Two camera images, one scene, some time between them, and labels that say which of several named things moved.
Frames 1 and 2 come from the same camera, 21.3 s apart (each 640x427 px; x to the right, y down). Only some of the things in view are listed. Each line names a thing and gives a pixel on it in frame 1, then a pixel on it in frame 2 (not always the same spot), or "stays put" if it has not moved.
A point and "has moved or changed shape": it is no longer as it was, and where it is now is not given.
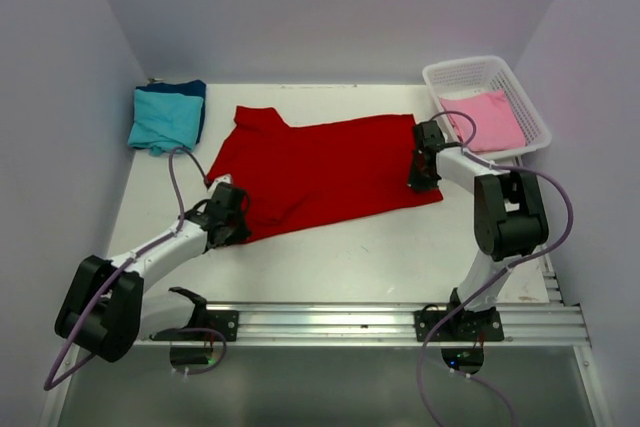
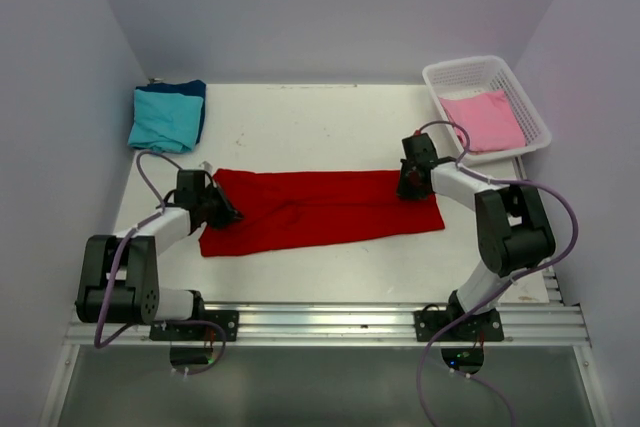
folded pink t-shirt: [497, 126] stays put
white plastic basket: [474, 75] stays put
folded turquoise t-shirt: [162, 121] stays put
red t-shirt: [285, 178] has moved or changed shape
